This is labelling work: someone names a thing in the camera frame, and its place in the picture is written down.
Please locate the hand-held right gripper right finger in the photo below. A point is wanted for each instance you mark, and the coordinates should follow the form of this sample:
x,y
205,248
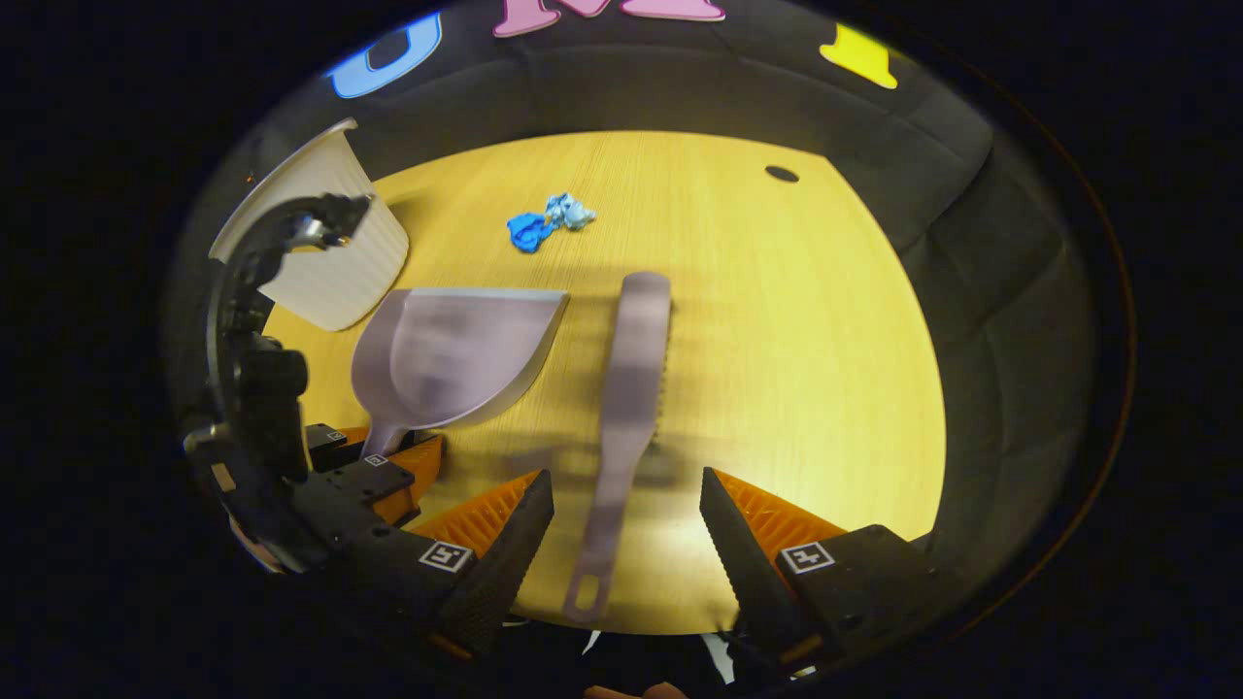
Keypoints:
x,y
743,563

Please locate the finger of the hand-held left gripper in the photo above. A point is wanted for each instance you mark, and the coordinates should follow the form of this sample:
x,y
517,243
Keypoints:
x,y
335,442
379,481

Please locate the white ribbed garbage bin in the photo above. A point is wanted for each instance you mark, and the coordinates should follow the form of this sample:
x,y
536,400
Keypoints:
x,y
340,272

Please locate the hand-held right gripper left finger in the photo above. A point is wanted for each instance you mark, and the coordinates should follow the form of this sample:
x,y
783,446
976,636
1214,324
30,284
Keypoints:
x,y
505,553

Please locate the light blue paper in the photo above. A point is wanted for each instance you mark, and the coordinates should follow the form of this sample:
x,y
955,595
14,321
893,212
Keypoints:
x,y
571,211

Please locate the lilac small broom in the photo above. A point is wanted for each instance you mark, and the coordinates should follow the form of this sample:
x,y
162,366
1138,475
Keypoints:
x,y
631,388

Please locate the lilac plastic dustpan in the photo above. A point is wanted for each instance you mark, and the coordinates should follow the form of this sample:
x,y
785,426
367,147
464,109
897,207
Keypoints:
x,y
456,349

